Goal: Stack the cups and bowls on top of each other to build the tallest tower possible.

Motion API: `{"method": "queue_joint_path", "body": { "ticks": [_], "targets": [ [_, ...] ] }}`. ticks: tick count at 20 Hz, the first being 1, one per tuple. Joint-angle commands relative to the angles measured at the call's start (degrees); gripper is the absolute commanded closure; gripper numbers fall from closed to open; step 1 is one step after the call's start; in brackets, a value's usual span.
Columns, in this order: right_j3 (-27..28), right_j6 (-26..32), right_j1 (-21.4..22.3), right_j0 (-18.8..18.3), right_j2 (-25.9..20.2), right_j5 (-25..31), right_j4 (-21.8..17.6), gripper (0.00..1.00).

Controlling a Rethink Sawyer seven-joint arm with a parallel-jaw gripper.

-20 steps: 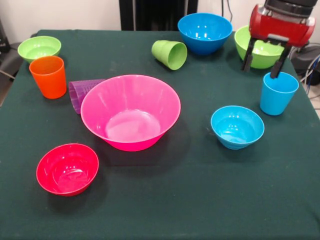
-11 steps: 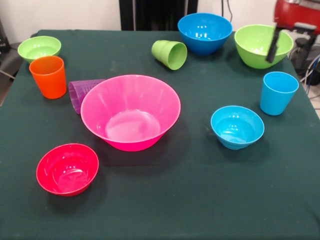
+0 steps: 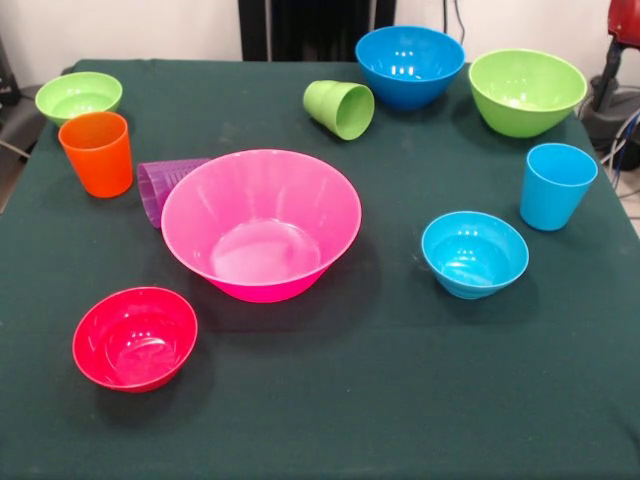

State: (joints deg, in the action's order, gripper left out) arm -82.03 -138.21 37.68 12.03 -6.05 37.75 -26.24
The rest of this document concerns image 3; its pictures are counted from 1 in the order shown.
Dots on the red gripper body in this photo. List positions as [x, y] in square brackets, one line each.
[627, 20]

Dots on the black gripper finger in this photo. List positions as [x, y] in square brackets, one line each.
[610, 75]

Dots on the large green bowl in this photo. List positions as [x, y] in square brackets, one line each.
[525, 95]

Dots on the blue cup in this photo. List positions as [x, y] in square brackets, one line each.
[557, 190]

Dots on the large blue bowl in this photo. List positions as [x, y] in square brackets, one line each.
[410, 65]

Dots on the small cyan bowl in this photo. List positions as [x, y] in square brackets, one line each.
[475, 257]

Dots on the green cup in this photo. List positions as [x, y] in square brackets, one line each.
[342, 110]

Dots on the large pink bowl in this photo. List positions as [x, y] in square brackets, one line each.
[260, 225]

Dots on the purple cup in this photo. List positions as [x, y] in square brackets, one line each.
[155, 187]

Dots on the small green bowl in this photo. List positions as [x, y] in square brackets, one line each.
[77, 95]

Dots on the small magenta bowl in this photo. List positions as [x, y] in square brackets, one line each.
[135, 345]

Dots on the dark green tablecloth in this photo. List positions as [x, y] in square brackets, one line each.
[320, 375]

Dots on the orange red cup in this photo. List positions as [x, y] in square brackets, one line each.
[95, 155]

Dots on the black device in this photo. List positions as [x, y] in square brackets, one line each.
[7, 75]

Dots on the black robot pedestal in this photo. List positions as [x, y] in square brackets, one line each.
[310, 30]

